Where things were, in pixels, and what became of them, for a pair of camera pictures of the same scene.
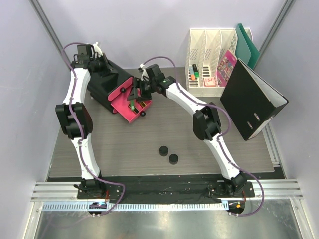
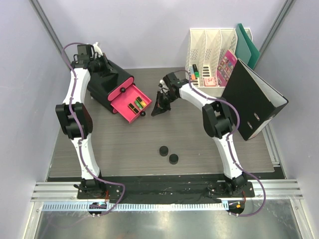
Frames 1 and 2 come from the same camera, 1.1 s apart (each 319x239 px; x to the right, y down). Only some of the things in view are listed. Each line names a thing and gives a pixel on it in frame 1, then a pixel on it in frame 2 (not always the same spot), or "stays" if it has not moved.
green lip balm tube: (132, 104) -> (138, 104)
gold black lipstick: (142, 104) stays
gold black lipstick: (136, 110) stays
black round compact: (173, 159) stays
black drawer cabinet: (100, 83) stays
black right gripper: (143, 96) -> (160, 107)
